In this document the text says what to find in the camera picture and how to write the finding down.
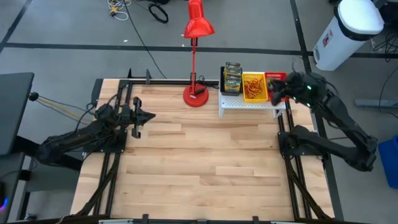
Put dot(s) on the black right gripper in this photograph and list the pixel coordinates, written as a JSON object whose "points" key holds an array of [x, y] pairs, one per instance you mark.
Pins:
{"points": [[289, 88]]}

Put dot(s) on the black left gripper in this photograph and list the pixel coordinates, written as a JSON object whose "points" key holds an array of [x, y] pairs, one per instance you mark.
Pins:
{"points": [[133, 118]]}

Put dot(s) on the red plastic basket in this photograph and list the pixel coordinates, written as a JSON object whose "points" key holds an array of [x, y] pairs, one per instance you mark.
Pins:
{"points": [[275, 75]]}

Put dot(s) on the orange rubber band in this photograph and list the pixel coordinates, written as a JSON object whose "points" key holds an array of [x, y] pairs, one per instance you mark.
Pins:
{"points": [[259, 84], [252, 87], [260, 88]]}

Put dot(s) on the yellow plastic basket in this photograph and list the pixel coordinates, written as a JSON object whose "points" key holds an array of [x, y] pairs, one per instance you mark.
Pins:
{"points": [[244, 99]]}

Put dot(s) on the black plastic basket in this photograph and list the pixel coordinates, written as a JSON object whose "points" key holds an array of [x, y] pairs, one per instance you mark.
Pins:
{"points": [[221, 84]]}

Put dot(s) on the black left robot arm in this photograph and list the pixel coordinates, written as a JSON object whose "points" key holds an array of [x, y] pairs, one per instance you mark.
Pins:
{"points": [[81, 137]]}

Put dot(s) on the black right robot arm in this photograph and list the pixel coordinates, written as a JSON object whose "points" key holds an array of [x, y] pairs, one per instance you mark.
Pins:
{"points": [[342, 124]]}

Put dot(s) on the red desk lamp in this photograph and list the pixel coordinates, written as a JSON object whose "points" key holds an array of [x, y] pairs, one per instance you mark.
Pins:
{"points": [[196, 99]]}

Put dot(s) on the grey desk foot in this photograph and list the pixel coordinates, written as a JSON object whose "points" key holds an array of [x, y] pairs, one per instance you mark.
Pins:
{"points": [[373, 103]]}

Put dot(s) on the black side desk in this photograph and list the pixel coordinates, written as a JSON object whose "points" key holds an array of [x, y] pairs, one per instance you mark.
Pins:
{"points": [[15, 109]]}

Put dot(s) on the white perforated shelf riser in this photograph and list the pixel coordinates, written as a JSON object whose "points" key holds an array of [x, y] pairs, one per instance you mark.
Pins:
{"points": [[248, 104]]}

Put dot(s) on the white trash bin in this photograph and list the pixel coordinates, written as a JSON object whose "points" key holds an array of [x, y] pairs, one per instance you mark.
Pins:
{"points": [[342, 37]]}

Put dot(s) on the blue storage bin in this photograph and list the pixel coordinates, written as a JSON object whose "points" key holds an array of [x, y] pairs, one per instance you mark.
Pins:
{"points": [[390, 161]]}

